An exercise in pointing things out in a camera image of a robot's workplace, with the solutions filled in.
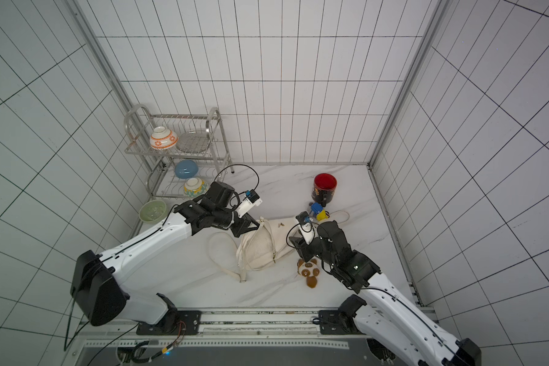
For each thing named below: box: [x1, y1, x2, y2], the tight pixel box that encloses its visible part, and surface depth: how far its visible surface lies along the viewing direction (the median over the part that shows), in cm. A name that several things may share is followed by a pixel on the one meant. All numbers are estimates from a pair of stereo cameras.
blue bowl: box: [174, 159, 199, 180], surface depth 111 cm
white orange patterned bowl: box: [149, 125, 180, 151], surface depth 89 cm
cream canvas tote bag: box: [208, 217, 299, 283], surface depth 83 cm
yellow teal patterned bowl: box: [183, 177, 209, 198], surface depth 102 cm
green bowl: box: [138, 199, 168, 225], surface depth 99 cm
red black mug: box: [311, 173, 338, 208], surface depth 100 cm
